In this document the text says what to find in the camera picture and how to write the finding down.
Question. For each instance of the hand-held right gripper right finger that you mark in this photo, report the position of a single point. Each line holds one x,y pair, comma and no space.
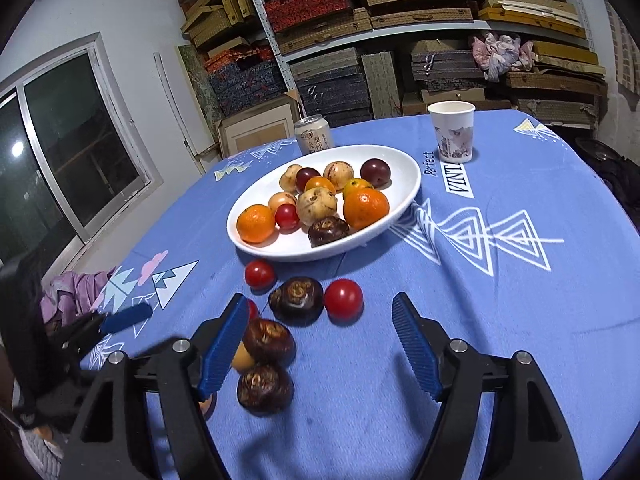
415,347

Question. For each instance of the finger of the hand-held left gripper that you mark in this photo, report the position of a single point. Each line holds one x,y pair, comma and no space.
75,325
127,316

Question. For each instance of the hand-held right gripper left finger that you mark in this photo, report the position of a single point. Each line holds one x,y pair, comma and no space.
225,345

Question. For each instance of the orange yellow tomato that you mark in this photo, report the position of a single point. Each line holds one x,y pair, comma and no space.
242,358

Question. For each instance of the red tomato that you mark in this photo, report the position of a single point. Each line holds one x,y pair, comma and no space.
287,216
343,299
260,274
253,310

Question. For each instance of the pale orange round fruit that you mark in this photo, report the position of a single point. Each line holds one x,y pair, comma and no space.
207,406

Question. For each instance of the orange mandarin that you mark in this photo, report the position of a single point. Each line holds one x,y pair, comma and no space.
366,208
256,223

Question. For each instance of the white oval plate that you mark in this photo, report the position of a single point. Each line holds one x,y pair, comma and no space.
397,182

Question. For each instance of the small green-stemmed mandarin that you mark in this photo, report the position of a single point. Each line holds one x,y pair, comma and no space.
357,185

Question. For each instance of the pale beige fruit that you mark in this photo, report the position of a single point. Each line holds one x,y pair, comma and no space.
289,177

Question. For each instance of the large dark red plum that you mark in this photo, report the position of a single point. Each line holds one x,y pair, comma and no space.
376,171

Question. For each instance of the person's left forearm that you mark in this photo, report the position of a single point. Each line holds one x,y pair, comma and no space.
42,460

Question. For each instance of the dark object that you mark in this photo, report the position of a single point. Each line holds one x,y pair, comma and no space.
20,320

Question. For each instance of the blue printed tablecloth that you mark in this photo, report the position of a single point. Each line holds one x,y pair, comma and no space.
500,310

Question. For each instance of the tan round fruit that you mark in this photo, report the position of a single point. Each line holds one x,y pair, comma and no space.
280,201

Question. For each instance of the small dark red plum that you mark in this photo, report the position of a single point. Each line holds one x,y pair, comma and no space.
307,178

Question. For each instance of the beige red-streaked fruit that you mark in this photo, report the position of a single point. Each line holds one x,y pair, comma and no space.
339,172

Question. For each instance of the silver drink can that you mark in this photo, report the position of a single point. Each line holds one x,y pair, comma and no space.
312,135

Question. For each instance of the printed paper cup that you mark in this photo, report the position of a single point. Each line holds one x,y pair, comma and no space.
450,120

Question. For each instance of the green patterned board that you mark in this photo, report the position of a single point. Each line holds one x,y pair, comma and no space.
197,85

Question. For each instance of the stack of blue red boxes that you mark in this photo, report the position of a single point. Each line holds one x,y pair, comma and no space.
245,80

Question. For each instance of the upright woven box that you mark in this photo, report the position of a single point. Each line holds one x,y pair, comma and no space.
382,85

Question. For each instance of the stack of dark grey boxes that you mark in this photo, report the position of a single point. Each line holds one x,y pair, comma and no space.
330,92

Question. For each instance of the stack of dark brown boxes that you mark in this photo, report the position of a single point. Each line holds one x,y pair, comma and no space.
445,67

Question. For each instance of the metal shelf rack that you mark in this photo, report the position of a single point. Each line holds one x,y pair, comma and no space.
280,57

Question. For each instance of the stack of brown woven boxes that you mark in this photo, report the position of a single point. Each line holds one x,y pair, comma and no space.
550,80

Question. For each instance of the pile of woven tan boxes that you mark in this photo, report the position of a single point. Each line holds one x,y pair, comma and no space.
210,25

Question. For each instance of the pink crumpled cloth on shelf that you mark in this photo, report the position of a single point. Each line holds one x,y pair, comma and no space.
500,55

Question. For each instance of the rows of woven shelf boxes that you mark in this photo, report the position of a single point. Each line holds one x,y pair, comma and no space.
420,0

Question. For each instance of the stack of yellow boxes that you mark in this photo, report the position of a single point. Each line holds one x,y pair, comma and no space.
540,15

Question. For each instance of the checked beige curtain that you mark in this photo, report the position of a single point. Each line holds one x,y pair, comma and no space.
620,45

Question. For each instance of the aluminium frame window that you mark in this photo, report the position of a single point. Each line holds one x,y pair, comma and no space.
75,150

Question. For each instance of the wooden picture frame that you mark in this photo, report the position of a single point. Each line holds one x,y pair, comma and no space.
255,132

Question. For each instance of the white wall strip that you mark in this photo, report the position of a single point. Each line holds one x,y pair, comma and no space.
170,100

